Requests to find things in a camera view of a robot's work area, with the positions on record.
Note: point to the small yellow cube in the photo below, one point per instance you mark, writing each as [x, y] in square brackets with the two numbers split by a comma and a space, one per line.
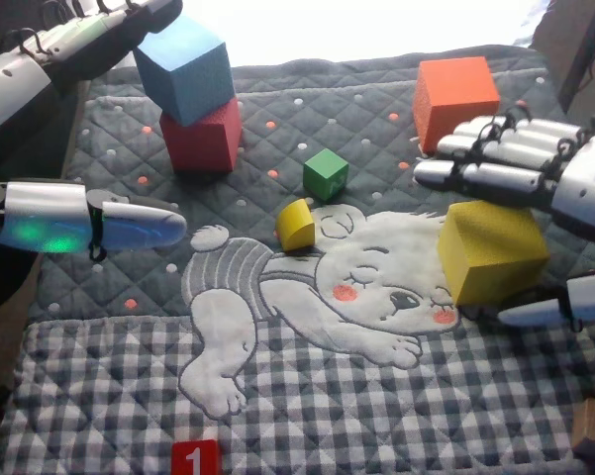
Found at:
[294, 225]

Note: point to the small green cube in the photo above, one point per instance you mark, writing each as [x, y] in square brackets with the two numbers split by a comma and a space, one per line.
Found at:
[324, 175]

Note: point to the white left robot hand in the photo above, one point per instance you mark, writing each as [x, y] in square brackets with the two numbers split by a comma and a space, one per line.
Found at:
[44, 218]

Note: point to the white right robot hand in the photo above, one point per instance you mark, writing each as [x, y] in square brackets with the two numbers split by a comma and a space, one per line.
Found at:
[515, 153]

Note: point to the large yellow cube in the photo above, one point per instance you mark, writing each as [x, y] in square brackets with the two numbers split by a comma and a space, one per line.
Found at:
[490, 252]

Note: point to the grey quilt with bear print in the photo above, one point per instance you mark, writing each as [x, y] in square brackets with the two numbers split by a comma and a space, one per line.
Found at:
[327, 346]

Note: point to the small red cube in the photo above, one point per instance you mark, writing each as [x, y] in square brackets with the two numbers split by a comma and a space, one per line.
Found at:
[195, 457]

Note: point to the large orange cube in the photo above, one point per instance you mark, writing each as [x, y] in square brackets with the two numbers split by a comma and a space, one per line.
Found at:
[450, 94]

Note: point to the light blue cube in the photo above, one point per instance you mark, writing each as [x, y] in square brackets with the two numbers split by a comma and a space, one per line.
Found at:
[188, 69]

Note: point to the large red cube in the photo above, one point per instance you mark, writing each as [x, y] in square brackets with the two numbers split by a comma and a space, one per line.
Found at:
[203, 143]

